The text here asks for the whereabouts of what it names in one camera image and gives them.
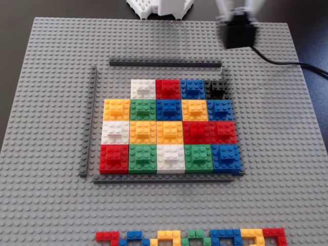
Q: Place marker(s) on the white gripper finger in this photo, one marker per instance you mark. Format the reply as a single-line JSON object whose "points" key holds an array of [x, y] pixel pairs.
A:
{"points": [[223, 11], [255, 11]]}

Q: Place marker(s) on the black Lego cube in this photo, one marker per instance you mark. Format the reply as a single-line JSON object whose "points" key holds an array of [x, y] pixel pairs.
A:
{"points": [[238, 33], [216, 89]]}

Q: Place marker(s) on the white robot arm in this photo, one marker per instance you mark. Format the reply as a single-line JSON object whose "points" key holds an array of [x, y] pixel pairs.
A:
{"points": [[166, 6]]}

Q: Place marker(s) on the blue Lego cube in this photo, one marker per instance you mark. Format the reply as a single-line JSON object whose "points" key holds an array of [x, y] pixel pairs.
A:
{"points": [[192, 89], [168, 110], [220, 110], [226, 159]]}

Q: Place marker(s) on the red Lego cube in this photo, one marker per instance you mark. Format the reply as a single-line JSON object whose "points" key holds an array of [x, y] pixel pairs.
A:
{"points": [[167, 89], [196, 132], [114, 159], [223, 132]]}

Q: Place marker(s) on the yellow Lego cube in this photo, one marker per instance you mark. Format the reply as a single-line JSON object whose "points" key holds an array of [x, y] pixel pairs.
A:
{"points": [[116, 110], [169, 132], [194, 110], [142, 132]]}

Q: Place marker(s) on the white Lego cube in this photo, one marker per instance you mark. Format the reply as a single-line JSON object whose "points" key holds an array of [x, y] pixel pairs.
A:
{"points": [[143, 89], [115, 132], [171, 159]]}

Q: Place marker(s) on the green Lego cube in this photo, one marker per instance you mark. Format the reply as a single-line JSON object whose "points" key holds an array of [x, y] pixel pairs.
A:
{"points": [[198, 158], [143, 110], [142, 159]]}

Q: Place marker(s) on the gray Lego baseplate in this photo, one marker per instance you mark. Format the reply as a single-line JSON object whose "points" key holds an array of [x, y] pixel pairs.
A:
{"points": [[51, 115]]}

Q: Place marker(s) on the yellow Lego brick letter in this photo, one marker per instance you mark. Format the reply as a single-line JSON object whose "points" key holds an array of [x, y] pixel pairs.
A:
{"points": [[166, 234], [251, 233]]}

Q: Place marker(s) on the red Lego brick letter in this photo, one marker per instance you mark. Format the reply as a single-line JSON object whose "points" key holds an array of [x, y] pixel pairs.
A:
{"points": [[105, 236], [275, 232]]}

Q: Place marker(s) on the blue Lego brick letter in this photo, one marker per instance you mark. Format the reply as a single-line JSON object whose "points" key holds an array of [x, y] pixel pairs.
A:
{"points": [[134, 235], [223, 233]]}

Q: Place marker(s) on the green Lego brick letter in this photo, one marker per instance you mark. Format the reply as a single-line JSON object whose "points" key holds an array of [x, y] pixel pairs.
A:
{"points": [[196, 234]]}

